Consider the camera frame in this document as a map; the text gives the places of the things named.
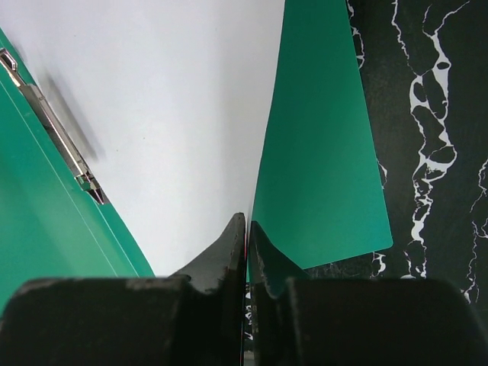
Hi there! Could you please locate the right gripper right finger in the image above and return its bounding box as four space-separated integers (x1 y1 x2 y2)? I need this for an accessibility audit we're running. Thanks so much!
248 222 487 365

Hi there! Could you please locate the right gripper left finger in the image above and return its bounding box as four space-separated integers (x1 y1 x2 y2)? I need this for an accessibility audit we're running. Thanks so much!
1 213 246 365

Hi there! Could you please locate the green file folder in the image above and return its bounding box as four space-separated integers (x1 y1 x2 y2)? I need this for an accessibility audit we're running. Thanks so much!
1 1 392 302

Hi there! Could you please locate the white paper sheet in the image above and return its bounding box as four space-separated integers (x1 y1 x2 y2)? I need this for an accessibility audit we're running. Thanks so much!
1 1 284 276

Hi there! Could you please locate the metal folder binding clasp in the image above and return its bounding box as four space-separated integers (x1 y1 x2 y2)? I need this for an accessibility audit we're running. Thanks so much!
1 48 108 204

